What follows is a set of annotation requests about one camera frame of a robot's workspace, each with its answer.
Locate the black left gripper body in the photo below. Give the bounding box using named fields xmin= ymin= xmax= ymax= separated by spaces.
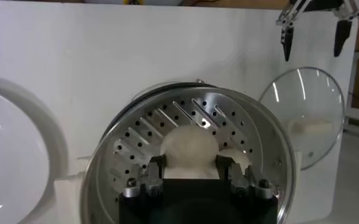
xmin=290 ymin=0 xmax=354 ymax=13

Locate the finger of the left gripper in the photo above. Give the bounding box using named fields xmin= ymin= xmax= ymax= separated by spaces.
xmin=333 ymin=0 xmax=359 ymax=58
xmin=275 ymin=0 xmax=308 ymax=63

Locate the white steamed baozi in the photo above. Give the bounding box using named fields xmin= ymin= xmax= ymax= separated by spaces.
xmin=218 ymin=147 xmax=253 ymax=176
xmin=160 ymin=126 xmax=220 ymax=180

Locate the white plate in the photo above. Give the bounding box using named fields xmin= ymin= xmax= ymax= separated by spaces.
xmin=0 ymin=74 xmax=69 ymax=224

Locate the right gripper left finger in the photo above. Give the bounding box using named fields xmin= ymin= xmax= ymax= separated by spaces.
xmin=123 ymin=154 xmax=168 ymax=199

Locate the steel steamer pot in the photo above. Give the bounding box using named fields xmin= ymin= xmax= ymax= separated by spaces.
xmin=52 ymin=78 xmax=304 ymax=224

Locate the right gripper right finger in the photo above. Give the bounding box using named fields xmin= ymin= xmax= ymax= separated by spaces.
xmin=215 ymin=154 xmax=279 ymax=200

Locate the glass pot lid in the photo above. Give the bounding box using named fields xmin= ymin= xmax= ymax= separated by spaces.
xmin=258 ymin=66 xmax=346 ymax=170

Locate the steel steamer basket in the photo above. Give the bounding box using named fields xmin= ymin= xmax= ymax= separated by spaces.
xmin=80 ymin=85 xmax=297 ymax=224

